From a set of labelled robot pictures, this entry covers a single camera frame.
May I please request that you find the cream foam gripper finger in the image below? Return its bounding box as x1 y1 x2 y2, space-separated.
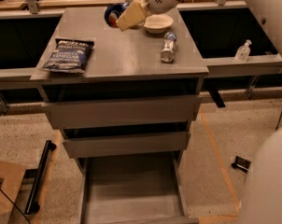
116 0 148 31

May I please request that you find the blue pepsi can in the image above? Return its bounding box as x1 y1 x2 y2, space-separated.
104 3 129 28

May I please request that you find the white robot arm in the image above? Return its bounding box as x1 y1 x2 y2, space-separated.
117 0 282 224

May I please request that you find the grey drawer cabinet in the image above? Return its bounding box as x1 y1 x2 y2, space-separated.
30 5 210 224

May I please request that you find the grey top drawer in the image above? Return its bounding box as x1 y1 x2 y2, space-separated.
42 95 201 129

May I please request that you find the grey middle drawer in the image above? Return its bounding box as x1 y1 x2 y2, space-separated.
63 132 190 158

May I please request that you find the grey open bottom drawer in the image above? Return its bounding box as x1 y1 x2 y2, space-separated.
78 152 199 224

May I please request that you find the white paper bowl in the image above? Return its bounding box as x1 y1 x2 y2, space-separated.
144 14 174 34

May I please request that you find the clear plastic water bottle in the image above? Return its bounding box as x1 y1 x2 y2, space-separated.
161 32 177 63

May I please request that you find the blue vinegar chips bag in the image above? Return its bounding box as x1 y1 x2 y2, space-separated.
41 37 94 74

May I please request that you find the clear hand sanitizer bottle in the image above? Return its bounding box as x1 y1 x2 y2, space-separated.
235 40 252 62

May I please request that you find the black floor power box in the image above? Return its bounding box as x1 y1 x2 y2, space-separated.
231 156 251 173

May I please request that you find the brown cardboard box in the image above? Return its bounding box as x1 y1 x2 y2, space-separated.
0 160 25 224

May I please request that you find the black bar on floor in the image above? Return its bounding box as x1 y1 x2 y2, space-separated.
24 140 56 215

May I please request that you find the grey metal shelf rail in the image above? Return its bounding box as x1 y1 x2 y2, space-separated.
0 54 282 90

